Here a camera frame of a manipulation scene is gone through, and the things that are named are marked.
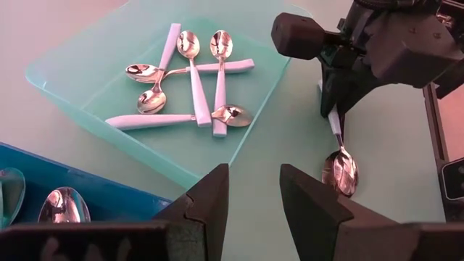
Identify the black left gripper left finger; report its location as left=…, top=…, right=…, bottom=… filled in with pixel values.
left=0, top=163, right=231, bottom=261

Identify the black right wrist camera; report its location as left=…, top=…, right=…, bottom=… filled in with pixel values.
left=270, top=12, right=326, bottom=62

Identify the pile of loose spoons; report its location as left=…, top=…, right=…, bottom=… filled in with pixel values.
left=0, top=0, right=447, bottom=261

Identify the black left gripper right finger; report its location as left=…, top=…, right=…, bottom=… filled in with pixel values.
left=279, top=163, right=464, bottom=261

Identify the small black camera box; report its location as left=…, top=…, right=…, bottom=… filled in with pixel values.
left=440, top=157, right=464, bottom=202

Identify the blue plastic bin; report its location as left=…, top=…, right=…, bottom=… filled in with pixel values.
left=0, top=142, right=173, bottom=228

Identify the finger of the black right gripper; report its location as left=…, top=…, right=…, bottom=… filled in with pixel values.
left=338, top=71, right=378, bottom=132
left=320, top=64, right=341, bottom=118

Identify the light blue handled spoon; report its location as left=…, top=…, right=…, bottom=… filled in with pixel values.
left=104, top=104, right=254, bottom=132
left=318, top=81, right=360, bottom=199
left=125, top=58, right=256, bottom=84
left=136, top=22, right=183, bottom=115
left=210, top=29, right=234, bottom=138
left=176, top=30, right=212, bottom=128

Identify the black aluminium table frame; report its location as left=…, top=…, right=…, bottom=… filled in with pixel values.
left=422, top=83, right=452, bottom=223

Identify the translucent teal plastic bin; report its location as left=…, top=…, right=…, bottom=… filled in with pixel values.
left=25, top=0, right=312, bottom=189

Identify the teal handled spoon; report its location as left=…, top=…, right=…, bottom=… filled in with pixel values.
left=0, top=167, right=26, bottom=230
left=38, top=186, right=91, bottom=224

